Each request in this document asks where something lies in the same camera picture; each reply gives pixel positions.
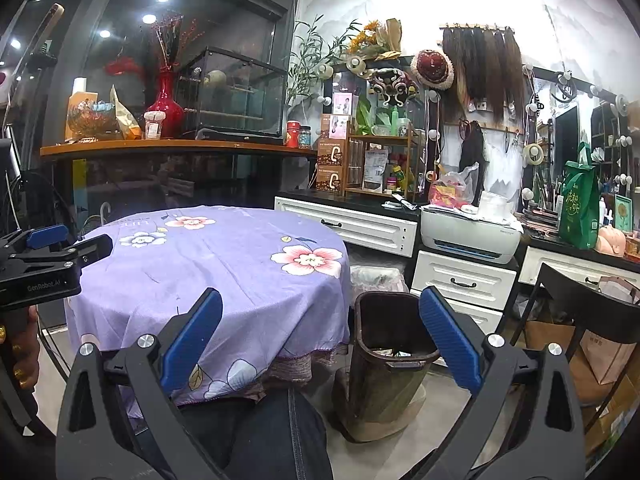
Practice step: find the clear bag with red contents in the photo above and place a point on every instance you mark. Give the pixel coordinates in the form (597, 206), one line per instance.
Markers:
(450, 192)

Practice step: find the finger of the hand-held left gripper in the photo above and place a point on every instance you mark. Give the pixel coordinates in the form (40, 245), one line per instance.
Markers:
(90, 250)
(47, 236)

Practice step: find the orange wooden counter shelf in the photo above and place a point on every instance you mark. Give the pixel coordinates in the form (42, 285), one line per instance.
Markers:
(175, 149)

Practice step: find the white tube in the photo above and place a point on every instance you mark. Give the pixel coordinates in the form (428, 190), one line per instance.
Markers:
(404, 202)

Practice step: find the cardboard box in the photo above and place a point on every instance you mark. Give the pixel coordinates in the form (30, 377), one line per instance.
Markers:
(545, 340)

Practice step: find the sunflower bouquet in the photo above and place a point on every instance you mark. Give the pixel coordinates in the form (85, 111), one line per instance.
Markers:
(372, 37)

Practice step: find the white printer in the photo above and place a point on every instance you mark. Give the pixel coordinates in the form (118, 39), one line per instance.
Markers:
(467, 235)

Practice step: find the red hat with white fur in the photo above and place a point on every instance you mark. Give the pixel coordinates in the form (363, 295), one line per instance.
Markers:
(431, 67)

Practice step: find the wooden shelf rack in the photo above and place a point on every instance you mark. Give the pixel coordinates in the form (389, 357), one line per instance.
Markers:
(385, 139)

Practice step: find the black chair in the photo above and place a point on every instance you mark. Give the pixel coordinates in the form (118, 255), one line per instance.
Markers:
(565, 290)

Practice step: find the red tin can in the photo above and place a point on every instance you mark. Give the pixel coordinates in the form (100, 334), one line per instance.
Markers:
(293, 135)

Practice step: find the pink mannequin head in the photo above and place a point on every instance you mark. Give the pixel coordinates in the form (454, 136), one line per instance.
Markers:
(610, 241)

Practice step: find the patterned glass bowl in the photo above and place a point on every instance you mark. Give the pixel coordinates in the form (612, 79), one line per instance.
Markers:
(90, 120)

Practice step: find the bin with clear liner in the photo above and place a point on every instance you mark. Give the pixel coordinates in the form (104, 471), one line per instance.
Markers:
(375, 280)

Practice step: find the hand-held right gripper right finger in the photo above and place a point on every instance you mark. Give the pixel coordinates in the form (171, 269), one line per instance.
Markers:
(450, 340)

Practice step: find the white drawer unit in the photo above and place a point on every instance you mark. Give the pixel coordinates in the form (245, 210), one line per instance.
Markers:
(465, 275)

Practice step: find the decorative opera headdress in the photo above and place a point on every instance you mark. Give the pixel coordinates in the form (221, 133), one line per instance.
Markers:
(394, 85)

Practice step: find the long white drawer cabinet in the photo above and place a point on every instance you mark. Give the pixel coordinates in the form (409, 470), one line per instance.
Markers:
(345, 227)

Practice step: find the white paper roll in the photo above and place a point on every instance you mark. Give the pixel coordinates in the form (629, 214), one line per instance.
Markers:
(80, 86)

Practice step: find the brown paper bag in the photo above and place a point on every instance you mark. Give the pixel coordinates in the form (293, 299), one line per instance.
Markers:
(607, 365)

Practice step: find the orange printed box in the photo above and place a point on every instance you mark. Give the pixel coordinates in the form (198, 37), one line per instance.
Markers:
(77, 100)

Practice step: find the glass jar with dark lid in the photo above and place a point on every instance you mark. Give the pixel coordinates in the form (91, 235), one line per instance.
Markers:
(305, 138)

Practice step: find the brown coffee box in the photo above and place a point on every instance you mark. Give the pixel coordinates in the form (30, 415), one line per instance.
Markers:
(331, 180)
(331, 152)

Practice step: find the green spray bottle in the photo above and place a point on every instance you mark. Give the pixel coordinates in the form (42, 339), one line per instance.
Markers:
(395, 121)

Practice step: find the purple floral tablecloth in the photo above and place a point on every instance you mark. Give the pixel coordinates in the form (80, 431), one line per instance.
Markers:
(225, 270)

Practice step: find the person's leg in dark jeans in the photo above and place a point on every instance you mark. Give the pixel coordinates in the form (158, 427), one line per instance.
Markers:
(260, 440)

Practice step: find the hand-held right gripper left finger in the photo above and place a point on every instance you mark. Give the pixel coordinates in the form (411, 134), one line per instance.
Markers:
(192, 340)

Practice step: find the red hanging ornament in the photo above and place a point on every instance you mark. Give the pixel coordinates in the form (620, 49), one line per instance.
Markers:
(122, 66)

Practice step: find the plastic drink cup with lid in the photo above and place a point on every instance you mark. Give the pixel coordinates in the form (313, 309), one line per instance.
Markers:
(154, 126)

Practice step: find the white printed pouch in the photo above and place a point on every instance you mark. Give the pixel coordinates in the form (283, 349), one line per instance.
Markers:
(375, 170)

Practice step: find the white bottle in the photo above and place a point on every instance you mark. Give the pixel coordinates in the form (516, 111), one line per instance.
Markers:
(602, 211)

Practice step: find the pink and white box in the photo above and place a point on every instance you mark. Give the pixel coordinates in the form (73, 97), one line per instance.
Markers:
(344, 104)

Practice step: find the green tote bag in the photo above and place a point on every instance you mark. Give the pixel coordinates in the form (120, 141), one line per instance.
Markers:
(577, 205)

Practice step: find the dark hanging wig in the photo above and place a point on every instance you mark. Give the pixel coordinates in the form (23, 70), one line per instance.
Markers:
(472, 152)

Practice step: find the pile of makeup brushes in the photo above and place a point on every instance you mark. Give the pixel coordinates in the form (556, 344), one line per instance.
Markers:
(540, 210)

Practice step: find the brown plastic trash bin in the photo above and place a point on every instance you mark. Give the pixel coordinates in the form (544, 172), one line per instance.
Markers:
(385, 395)

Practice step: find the small straw hat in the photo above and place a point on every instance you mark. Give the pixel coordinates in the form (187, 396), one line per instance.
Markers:
(533, 155)

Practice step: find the person's left hand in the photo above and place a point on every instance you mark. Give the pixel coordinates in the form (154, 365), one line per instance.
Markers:
(27, 350)

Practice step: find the pink fringed table cover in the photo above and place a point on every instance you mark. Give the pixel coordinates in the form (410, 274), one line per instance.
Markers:
(300, 360)

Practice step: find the white and brown box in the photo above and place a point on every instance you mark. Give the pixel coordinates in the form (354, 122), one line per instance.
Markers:
(339, 127)

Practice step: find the vanity mirror with bulbs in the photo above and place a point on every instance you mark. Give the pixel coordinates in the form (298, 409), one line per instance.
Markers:
(345, 85)
(565, 135)

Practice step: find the rack of hair extensions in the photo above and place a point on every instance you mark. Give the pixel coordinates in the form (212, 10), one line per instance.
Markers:
(482, 70)

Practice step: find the red vase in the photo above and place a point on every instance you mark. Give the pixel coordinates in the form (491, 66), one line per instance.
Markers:
(164, 110)

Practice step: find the glass terrarium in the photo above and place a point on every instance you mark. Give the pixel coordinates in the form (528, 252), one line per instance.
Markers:
(230, 95)

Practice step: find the dried red branches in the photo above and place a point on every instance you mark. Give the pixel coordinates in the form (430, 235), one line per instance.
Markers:
(172, 42)

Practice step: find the green picture frame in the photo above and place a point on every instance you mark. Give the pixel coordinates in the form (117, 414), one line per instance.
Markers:
(623, 212)

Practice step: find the smartphone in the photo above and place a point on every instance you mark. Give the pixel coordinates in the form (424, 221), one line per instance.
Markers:
(47, 22)

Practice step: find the white desk drawer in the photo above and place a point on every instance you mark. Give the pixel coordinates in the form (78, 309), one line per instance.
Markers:
(560, 265)

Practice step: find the green bamboo plant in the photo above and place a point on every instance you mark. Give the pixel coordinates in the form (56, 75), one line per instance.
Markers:
(312, 60)

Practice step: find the gold paper bag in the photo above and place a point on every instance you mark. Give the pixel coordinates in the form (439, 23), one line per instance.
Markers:
(125, 117)

